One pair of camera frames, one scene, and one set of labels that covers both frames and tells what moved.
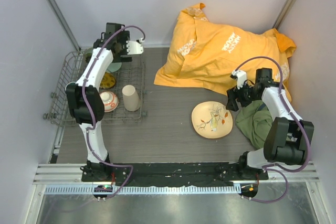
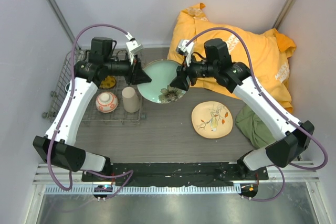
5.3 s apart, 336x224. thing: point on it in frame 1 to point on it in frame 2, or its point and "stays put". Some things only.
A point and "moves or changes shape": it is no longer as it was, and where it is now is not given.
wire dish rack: (123, 92) stays put
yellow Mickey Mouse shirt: (205, 53) stays put
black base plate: (211, 173) stays put
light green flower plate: (114, 66) moves or changes shape
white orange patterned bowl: (109, 100) stays put
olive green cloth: (254, 120) stays put
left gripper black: (125, 36) to (138, 75)
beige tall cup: (132, 100) stays put
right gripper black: (232, 96) to (180, 81)
